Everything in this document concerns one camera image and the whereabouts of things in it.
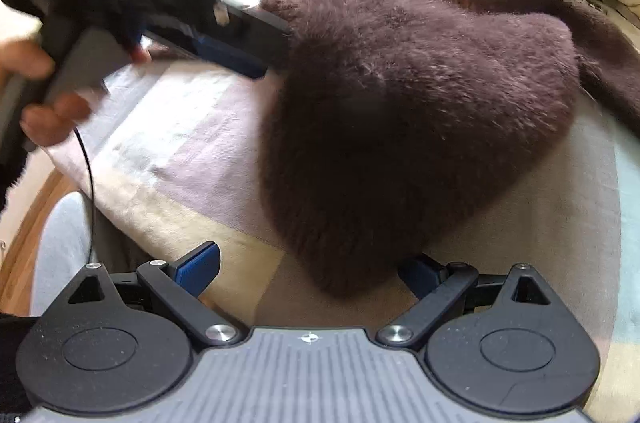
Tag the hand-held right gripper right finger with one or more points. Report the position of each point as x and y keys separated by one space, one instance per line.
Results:
x=420 y=278

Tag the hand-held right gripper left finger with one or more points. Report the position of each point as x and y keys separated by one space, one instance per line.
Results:
x=197 y=270

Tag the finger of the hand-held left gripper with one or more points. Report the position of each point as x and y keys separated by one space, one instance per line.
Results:
x=260 y=30
x=230 y=55

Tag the brown fuzzy sweater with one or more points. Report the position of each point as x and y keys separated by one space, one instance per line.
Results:
x=400 y=128

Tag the person's left hand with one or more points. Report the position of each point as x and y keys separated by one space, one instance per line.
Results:
x=55 y=118

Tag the person's grey trouser leg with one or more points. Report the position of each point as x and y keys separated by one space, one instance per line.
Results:
x=60 y=253

